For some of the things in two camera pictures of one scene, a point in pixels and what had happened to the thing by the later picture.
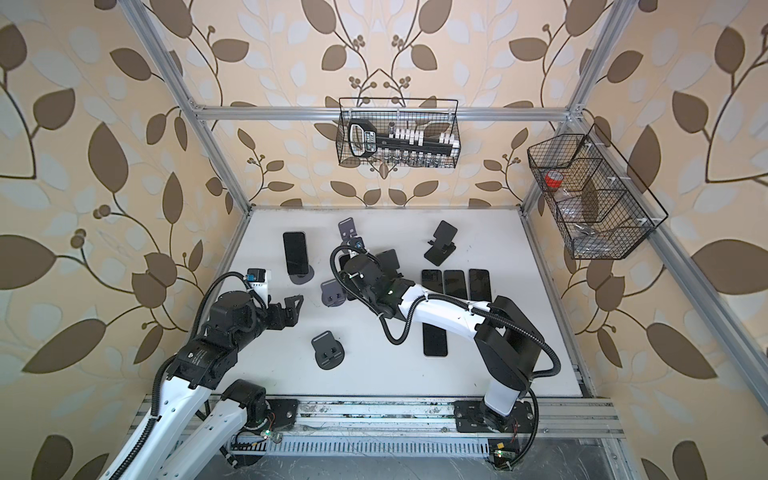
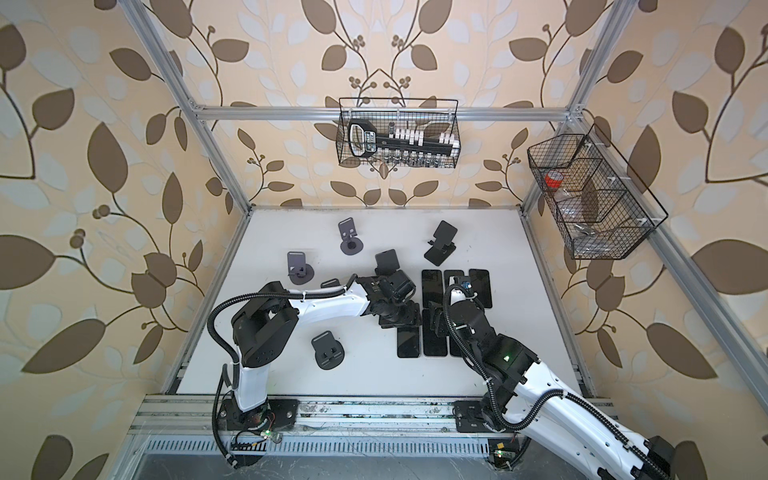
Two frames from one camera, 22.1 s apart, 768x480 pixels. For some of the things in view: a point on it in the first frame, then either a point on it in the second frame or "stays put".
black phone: (298, 268) -> (408, 342)
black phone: (479, 285) stays put
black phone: (343, 260) -> (455, 350)
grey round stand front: (329, 352) stays put
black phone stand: (455, 284) stays put
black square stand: (388, 261) stays put
